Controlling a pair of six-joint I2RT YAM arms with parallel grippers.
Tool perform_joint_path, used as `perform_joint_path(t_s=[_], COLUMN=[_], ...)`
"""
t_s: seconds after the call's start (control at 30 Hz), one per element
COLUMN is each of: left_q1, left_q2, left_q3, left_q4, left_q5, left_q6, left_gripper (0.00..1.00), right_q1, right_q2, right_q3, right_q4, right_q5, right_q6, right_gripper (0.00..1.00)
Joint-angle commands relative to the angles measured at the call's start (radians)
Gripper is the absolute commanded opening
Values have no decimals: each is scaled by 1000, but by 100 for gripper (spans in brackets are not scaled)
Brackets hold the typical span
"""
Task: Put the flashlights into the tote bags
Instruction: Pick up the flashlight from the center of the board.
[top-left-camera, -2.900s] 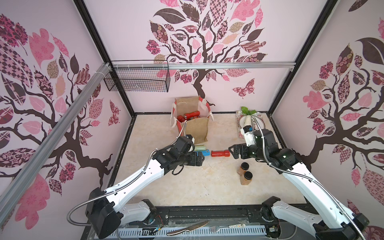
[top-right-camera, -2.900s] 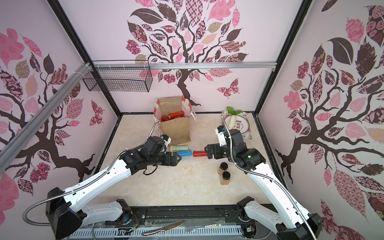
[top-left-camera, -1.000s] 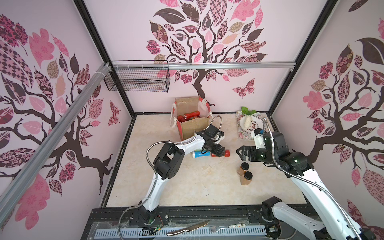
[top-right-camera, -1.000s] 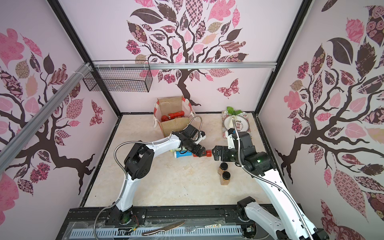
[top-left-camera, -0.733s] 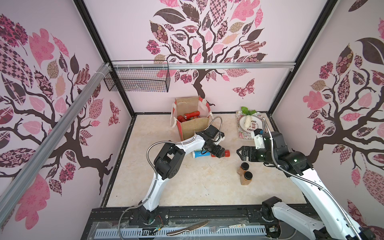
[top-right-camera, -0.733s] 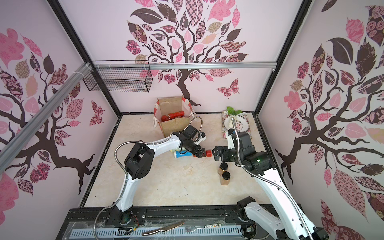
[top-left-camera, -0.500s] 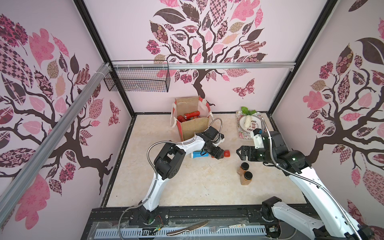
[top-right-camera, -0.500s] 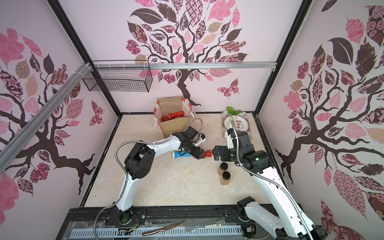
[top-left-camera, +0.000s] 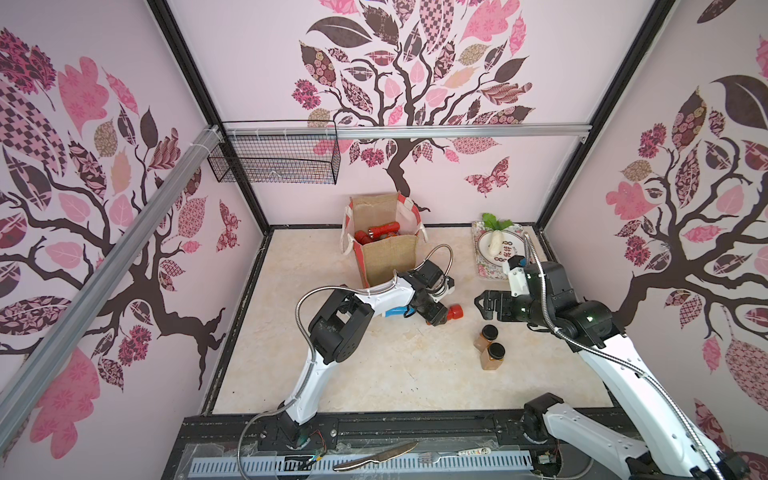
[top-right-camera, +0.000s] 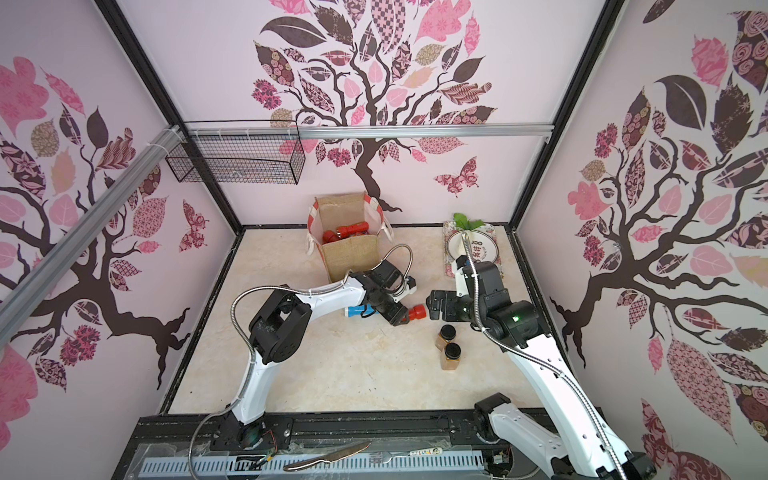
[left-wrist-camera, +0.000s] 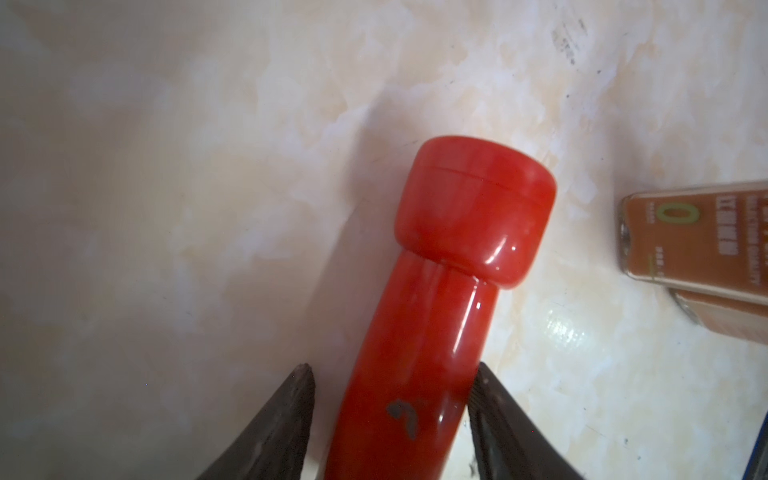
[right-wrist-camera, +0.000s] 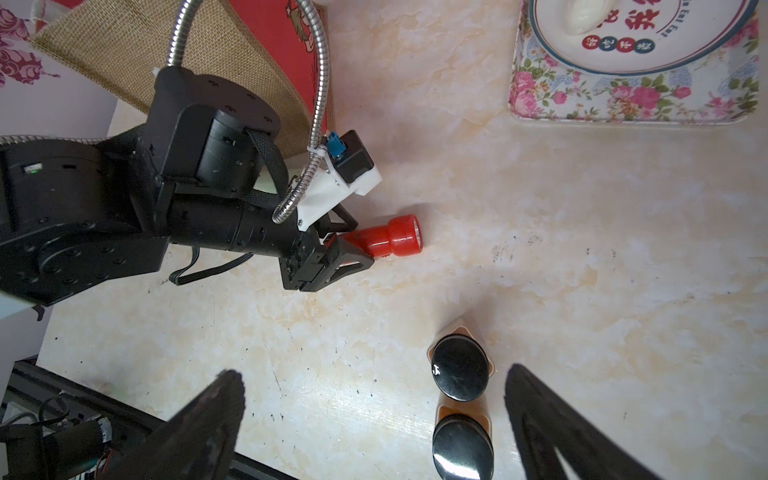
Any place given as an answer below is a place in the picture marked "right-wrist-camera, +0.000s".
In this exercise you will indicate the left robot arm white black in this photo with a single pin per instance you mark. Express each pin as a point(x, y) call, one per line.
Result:
point(203, 171)

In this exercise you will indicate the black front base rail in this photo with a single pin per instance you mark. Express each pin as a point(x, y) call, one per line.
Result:
point(54, 428)

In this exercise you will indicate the floral placemat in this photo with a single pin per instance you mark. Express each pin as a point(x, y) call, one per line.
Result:
point(720, 88)

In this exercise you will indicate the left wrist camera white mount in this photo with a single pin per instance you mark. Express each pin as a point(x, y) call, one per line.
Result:
point(345, 168)

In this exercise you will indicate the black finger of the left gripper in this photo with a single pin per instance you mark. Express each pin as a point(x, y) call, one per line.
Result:
point(337, 221)

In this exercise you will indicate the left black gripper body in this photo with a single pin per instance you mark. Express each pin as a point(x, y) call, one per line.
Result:
point(306, 263)

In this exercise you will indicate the white patterned plate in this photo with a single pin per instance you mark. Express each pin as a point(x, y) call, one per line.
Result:
point(639, 37)

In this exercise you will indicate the spice jar black lid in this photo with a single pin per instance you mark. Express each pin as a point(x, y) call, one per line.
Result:
point(459, 364)
point(462, 445)

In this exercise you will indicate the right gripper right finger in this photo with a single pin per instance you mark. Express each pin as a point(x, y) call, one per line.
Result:
point(548, 432)

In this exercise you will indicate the white radish toy green leaves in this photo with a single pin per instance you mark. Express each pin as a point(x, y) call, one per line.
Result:
point(581, 16)

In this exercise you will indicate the red flashlight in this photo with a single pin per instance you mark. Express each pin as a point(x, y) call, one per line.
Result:
point(401, 236)

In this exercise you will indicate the burlap tote bag red trim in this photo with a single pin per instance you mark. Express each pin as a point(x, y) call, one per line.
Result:
point(119, 44)

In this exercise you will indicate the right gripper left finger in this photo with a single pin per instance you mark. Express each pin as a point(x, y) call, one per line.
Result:
point(197, 443)

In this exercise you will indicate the spice jar black lid lower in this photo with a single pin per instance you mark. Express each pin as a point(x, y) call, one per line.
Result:
point(462, 445)

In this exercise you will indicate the finger of the left gripper black triangular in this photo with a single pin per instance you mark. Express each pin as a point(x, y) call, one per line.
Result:
point(339, 258)

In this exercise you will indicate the spice jar black lid upper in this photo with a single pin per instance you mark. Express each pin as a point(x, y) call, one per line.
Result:
point(459, 364)

